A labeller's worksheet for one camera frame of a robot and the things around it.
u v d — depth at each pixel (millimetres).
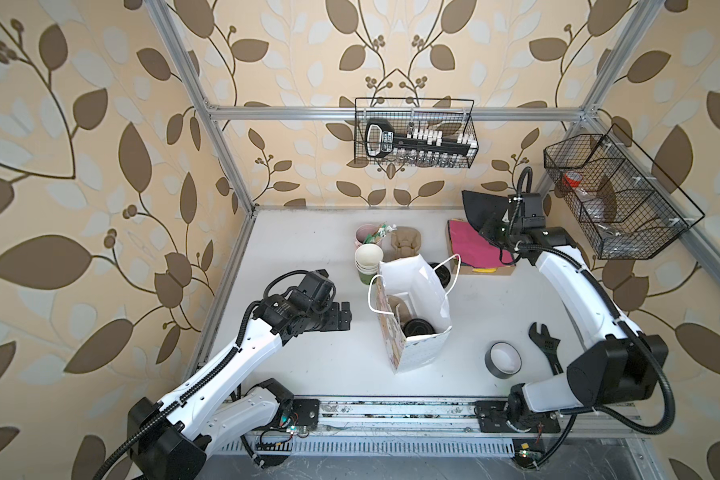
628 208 726
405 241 1083
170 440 374
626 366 408
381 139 845
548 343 840
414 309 889
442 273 706
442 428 737
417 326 768
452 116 911
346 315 691
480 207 847
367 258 921
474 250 1018
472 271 996
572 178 884
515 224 618
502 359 824
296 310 543
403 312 909
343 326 688
